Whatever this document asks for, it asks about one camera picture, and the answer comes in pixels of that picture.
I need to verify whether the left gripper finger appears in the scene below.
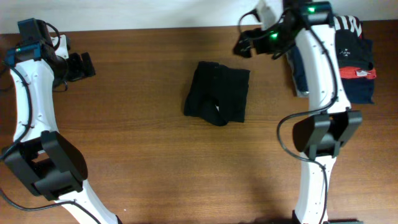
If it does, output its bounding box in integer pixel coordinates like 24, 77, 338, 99
81, 52, 96, 77
67, 53, 83, 82

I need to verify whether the black t-shirt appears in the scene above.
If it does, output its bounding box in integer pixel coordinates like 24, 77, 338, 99
183, 61, 251, 126

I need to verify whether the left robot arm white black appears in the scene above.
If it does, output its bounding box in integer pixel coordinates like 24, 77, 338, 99
1, 35, 120, 223

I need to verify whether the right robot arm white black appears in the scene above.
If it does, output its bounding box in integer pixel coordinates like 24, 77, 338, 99
233, 1, 363, 224

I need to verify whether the grey folded garment bottom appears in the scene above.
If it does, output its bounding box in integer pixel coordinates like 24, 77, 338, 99
286, 52, 309, 98

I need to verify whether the red folded garment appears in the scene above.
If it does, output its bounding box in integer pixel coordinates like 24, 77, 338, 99
340, 67, 377, 80

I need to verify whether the black folded printed shirt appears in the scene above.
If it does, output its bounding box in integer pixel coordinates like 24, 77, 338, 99
333, 16, 374, 70

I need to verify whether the navy folded garment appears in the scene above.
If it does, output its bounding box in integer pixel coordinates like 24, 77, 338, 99
289, 47, 375, 104

